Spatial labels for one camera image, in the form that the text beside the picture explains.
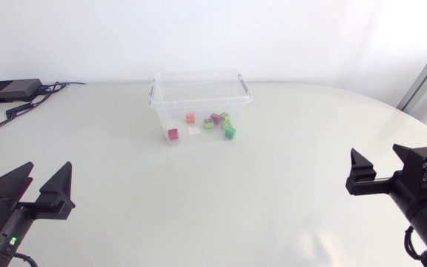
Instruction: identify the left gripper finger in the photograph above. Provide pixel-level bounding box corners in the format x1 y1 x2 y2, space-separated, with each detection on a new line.
31 161 76 220
0 162 35 237

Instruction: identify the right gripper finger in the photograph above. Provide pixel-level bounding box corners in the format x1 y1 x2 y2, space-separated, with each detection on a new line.
345 148 377 196
392 143 411 173

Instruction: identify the clear plastic container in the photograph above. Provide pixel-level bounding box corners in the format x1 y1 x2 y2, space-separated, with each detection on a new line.
148 70 254 145

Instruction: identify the small black adapter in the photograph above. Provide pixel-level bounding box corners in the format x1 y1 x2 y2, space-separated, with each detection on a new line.
5 102 35 119

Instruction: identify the black power brick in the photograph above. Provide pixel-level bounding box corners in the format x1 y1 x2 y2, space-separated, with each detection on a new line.
0 78 44 104

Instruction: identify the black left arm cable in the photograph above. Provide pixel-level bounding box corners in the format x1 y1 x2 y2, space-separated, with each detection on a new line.
13 251 39 267

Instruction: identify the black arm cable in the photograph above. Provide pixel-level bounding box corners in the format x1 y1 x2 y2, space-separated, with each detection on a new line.
403 225 426 261
13 251 39 267

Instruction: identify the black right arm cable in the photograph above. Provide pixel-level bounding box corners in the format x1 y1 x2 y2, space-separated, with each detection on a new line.
403 225 426 261

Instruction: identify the thin black cable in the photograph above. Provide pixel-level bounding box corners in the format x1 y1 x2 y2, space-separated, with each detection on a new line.
30 85 68 109

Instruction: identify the blue cable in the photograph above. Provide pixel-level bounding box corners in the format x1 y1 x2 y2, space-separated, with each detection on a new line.
39 82 87 92

